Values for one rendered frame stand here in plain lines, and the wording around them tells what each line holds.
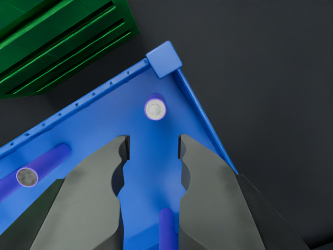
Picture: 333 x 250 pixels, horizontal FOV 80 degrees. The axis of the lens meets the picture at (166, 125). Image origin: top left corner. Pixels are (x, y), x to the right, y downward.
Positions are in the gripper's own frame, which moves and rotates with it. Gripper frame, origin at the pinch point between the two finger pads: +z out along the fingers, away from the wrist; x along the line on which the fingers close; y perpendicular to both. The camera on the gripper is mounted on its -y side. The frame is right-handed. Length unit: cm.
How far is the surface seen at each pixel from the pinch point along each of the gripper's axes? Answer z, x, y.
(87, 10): 19.4, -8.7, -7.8
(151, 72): 10.5, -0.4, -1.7
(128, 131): 8.9, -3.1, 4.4
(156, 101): 3.8, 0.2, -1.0
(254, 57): 43, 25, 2
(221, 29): 44.8, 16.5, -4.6
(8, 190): 3.7, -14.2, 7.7
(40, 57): 22.0, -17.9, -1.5
